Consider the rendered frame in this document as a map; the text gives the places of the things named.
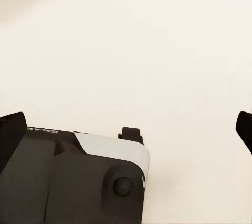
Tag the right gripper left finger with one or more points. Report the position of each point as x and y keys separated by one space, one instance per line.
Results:
x=13 y=127

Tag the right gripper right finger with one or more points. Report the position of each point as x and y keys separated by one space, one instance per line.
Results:
x=244 y=128

